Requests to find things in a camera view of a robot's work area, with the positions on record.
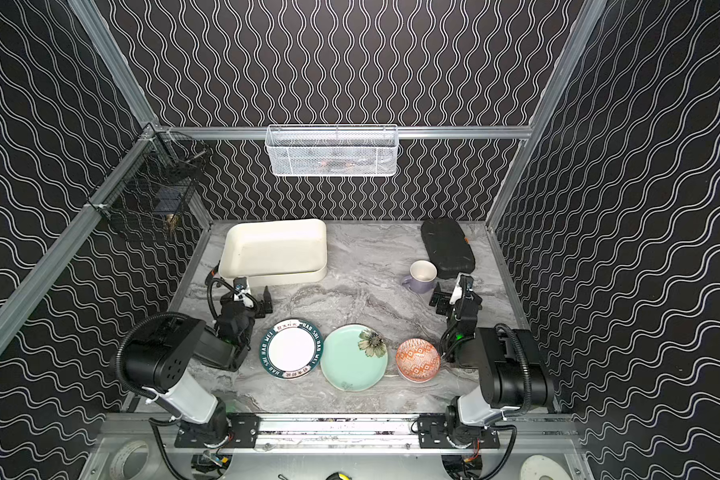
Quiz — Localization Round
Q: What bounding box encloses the red patterned bowl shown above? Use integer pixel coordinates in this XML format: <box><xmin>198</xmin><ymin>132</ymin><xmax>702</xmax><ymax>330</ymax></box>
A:
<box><xmin>395</xmin><ymin>338</ymin><xmax>441</xmax><ymax>383</ymax></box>

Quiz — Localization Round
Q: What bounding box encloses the black wire basket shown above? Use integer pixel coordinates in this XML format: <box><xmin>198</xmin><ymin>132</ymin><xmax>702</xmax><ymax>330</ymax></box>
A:
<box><xmin>95</xmin><ymin>131</ymin><xmax>211</xmax><ymax>244</ymax></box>

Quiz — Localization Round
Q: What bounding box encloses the cream plastic bin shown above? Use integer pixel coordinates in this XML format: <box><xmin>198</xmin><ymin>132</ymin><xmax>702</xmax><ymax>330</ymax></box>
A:
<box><xmin>218</xmin><ymin>219</ymin><xmax>328</xmax><ymax>288</ymax></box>

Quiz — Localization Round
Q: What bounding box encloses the mint green flower plate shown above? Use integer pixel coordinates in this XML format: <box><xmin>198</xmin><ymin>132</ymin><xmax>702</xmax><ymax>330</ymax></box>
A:
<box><xmin>320</xmin><ymin>324</ymin><xmax>389</xmax><ymax>392</ymax></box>

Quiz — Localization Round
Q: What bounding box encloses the black zipper case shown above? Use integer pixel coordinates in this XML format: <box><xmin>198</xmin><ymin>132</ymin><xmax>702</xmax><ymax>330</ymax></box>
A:
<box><xmin>420</xmin><ymin>218</ymin><xmax>476</xmax><ymax>279</ymax></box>

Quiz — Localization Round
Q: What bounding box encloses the white plate green rim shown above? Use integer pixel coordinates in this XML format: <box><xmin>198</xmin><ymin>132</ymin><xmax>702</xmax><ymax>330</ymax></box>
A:
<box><xmin>258</xmin><ymin>318</ymin><xmax>324</xmax><ymax>380</ymax></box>

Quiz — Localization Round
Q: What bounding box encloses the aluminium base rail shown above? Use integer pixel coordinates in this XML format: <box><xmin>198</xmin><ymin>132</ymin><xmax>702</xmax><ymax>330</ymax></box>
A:
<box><xmin>97</xmin><ymin>413</ymin><xmax>578</xmax><ymax>455</ymax></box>

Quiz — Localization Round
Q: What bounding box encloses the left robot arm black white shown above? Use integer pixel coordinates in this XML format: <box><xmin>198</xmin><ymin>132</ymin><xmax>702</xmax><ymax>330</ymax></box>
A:
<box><xmin>112</xmin><ymin>267</ymin><xmax>274</xmax><ymax>447</ymax></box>

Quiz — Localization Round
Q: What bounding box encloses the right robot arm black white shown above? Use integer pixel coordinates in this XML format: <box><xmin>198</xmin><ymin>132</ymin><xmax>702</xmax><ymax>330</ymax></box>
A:
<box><xmin>421</xmin><ymin>273</ymin><xmax>555</xmax><ymax>448</ymax></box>

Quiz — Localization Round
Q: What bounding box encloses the lavender mug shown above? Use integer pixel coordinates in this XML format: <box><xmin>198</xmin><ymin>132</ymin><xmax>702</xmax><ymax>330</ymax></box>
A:
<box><xmin>402</xmin><ymin>260</ymin><xmax>438</xmax><ymax>294</ymax></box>

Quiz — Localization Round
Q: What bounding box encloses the tape roll left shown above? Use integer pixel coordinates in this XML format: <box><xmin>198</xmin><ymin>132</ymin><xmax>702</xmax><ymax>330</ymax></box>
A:
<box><xmin>108</xmin><ymin>441</ymin><xmax>150</xmax><ymax>480</ymax></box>

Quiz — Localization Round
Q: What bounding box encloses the white tape roll right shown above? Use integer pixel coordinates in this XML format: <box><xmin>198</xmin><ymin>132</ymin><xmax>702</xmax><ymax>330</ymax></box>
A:
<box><xmin>518</xmin><ymin>455</ymin><xmax>572</xmax><ymax>480</ymax></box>

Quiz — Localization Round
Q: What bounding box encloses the white wire mesh basket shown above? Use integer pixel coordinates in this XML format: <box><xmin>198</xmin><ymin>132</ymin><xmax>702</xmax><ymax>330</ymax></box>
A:
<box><xmin>265</xmin><ymin>124</ymin><xmax>400</xmax><ymax>177</ymax></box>

